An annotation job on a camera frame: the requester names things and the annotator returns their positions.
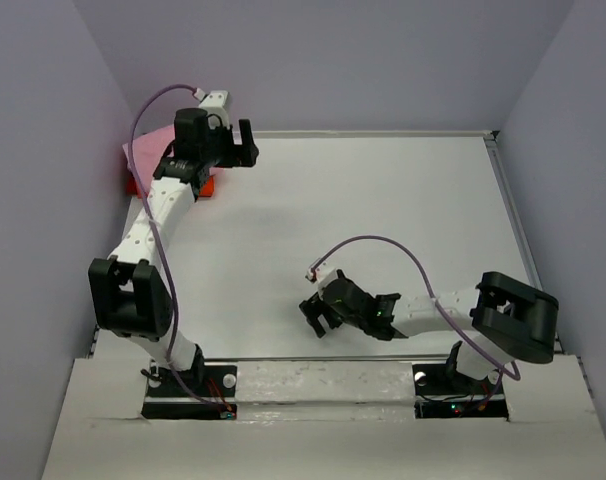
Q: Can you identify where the pink t-shirt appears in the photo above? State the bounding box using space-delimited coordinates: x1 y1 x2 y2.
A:
121 124 224 179

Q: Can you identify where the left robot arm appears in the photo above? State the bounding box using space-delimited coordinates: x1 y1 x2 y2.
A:
88 108 259 395

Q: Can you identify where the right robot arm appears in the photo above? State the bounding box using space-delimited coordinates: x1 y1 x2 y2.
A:
299 268 559 392

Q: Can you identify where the folded orange t-shirt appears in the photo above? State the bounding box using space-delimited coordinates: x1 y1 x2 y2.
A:
125 173 215 198

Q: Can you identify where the aluminium table edge rail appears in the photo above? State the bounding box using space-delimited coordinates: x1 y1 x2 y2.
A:
254 130 496 140

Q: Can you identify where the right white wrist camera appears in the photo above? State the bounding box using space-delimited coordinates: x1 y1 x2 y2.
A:
305 265 337 286

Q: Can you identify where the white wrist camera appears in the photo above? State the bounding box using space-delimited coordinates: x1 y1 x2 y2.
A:
198 90 230 128
305 265 337 286

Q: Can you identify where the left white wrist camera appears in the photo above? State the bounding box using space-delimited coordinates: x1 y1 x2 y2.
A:
198 90 230 128

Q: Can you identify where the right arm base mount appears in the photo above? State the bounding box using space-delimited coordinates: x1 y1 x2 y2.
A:
412 360 509 420

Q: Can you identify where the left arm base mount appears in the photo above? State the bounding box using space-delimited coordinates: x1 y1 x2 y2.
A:
141 360 238 421

